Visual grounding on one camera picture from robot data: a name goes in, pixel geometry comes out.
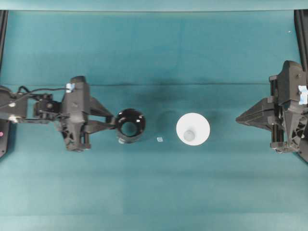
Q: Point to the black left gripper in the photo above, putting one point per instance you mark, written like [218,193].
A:
[76,106]

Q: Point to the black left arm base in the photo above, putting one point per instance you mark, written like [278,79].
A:
[4,136]

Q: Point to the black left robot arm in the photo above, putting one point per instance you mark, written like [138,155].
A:
[33,107]

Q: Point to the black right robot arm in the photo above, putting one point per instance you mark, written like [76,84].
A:
[303,153]

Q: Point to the black cup holder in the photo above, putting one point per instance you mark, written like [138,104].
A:
[130,124]

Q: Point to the black left frame rail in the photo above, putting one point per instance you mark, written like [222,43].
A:
[3,26]

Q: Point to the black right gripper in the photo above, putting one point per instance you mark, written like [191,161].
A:
[290,106]

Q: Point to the black right frame rail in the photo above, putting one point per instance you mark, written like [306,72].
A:
[301,27]

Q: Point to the white paper cup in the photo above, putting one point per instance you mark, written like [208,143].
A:
[193,129]

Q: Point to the black frame rail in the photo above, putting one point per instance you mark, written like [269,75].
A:
[3,26]
[301,27]

